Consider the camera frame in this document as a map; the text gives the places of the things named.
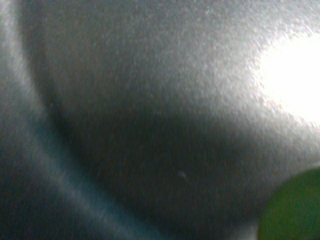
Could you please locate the green toy capsicum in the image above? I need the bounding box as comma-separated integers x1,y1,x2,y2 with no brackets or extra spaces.
257,168,320,240

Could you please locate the black frying pan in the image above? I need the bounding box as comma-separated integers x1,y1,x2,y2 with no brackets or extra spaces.
0,0,320,240

